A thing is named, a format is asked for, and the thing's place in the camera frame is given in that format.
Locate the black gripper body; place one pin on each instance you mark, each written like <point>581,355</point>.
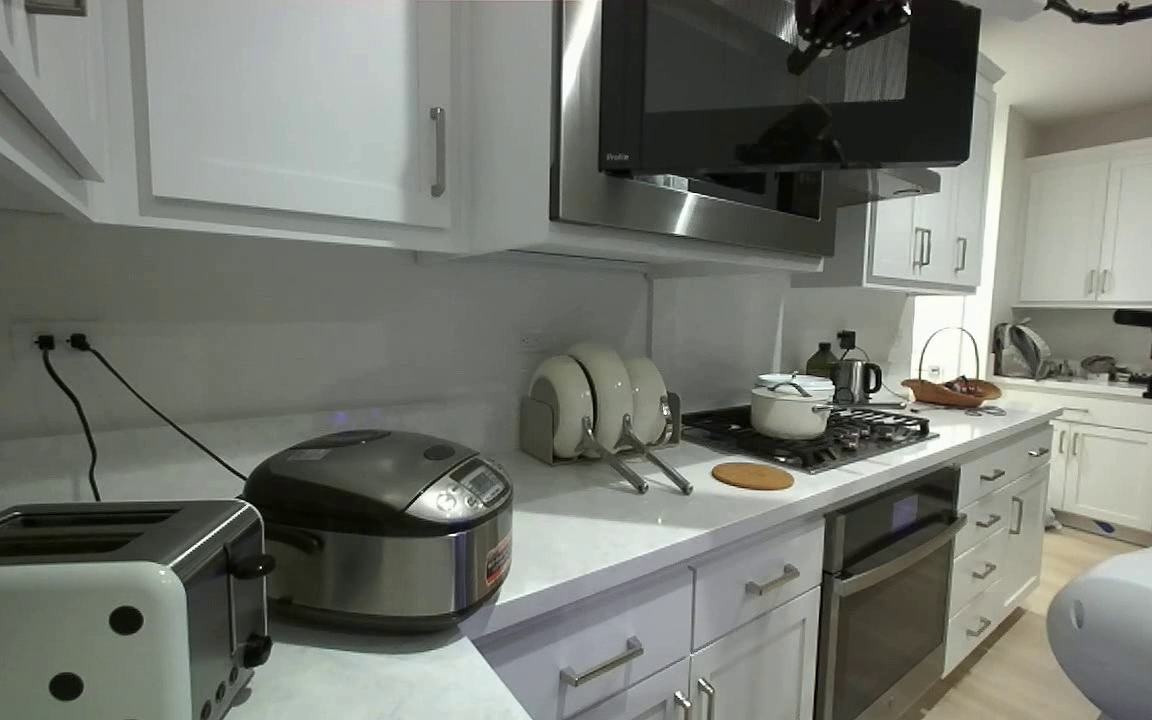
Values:
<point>862,12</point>

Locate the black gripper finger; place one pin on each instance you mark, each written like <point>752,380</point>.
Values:
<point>818,50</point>
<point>888,32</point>

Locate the white cabinet beside microwave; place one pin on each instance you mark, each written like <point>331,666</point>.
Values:
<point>931,242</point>

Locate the stainless steel microwave body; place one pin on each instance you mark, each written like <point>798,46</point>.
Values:
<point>578,135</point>

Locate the white upper cabinet door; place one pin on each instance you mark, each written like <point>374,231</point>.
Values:
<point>282,107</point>

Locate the green glass bottle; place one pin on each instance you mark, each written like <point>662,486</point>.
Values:
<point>823,360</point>

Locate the steel electric kettle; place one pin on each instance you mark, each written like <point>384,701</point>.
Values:
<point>855,379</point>

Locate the chrome sink faucet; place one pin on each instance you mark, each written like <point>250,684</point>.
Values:
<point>1022,349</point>

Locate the white lidded cooking pot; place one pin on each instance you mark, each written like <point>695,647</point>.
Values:
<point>791,404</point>

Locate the brown wicker basket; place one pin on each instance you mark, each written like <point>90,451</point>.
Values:
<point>953,394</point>

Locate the black gas stovetop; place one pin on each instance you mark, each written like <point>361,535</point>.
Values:
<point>858,435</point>

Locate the round cork trivet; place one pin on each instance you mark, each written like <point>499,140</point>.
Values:
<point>750,473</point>

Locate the white sink base cabinet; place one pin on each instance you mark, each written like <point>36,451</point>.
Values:
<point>1110,463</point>

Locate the white narrow drawer stack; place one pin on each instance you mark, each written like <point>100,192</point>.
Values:
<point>999,547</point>

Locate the stainless steel built-in oven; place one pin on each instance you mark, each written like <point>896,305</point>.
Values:
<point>887,600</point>

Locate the white base cabinet with drawers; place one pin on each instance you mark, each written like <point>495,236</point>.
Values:
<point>737,627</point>

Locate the stainless steel rice cooker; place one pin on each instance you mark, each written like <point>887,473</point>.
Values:
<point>379,535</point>

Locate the white upper corner cabinet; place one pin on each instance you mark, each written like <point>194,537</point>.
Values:
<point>3,92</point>

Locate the white polka dot toaster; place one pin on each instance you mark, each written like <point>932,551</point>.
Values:
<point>69,612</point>

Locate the white double-door wall cabinet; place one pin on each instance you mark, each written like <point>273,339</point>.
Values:
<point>1110,220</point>

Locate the white wall outlet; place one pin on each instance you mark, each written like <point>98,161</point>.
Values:
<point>19,341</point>

